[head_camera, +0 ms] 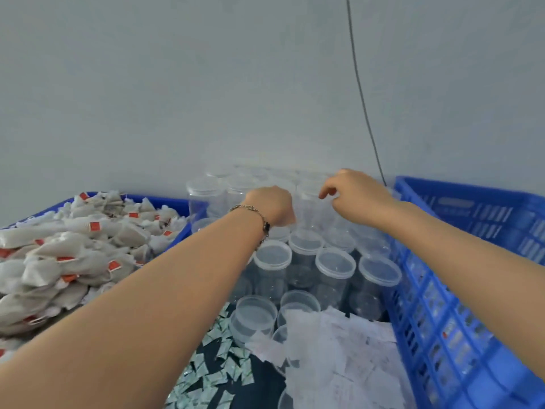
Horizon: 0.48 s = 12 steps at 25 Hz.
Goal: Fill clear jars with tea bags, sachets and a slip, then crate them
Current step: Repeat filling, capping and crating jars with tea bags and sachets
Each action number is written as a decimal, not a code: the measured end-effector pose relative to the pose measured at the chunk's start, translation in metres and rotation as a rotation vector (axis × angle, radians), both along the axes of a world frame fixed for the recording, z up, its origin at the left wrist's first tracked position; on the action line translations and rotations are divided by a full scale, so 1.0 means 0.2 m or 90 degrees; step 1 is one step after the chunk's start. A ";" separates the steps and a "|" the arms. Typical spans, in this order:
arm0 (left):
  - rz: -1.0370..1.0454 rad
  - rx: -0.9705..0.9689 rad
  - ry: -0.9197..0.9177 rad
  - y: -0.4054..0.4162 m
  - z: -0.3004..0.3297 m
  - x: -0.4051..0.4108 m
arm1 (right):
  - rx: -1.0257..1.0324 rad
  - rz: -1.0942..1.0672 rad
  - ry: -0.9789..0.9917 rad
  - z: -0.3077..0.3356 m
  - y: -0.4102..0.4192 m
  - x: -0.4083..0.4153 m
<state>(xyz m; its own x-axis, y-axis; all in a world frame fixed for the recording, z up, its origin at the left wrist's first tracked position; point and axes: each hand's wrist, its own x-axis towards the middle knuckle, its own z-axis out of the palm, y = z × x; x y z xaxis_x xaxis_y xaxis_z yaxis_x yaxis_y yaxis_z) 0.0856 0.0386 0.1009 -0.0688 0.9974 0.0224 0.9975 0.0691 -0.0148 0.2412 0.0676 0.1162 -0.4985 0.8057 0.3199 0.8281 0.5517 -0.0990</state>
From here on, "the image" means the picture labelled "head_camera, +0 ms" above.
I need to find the person's left hand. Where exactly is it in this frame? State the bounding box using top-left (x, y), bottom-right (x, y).
top-left (242, 185), bottom-right (297, 228)

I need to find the person's right hand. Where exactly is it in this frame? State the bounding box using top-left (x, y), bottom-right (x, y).
top-left (319, 168), bottom-right (400, 228)

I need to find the group of lidded jars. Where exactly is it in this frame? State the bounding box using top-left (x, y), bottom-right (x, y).
top-left (186, 166), bottom-right (403, 320)

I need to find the pile of white label papers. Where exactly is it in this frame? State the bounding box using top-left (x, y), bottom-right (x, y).
top-left (247, 306), bottom-right (410, 409)

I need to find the pile of green desiccant packets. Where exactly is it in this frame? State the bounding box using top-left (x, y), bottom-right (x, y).
top-left (166, 302), bottom-right (257, 409)

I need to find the blue slatted crate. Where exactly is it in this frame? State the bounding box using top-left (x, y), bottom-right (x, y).
top-left (381, 176), bottom-right (545, 409)

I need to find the pile of tea bags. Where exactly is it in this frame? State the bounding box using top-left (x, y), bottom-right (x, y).
top-left (0, 191), bottom-right (190, 337)

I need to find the person's left forearm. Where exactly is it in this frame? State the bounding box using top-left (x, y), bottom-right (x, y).
top-left (0, 208), bottom-right (267, 409)

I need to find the person's right forearm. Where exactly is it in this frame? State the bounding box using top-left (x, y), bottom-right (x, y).
top-left (383, 202), bottom-right (545, 380)

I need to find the blue plastic tray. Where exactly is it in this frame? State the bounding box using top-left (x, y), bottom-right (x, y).
top-left (0, 193), bottom-right (195, 252)

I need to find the thin beaded bracelet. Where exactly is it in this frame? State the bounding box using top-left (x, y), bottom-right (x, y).
top-left (230, 204), bottom-right (272, 248)

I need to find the black cable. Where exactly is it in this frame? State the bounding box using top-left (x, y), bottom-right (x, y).
top-left (345, 0), bottom-right (387, 186)

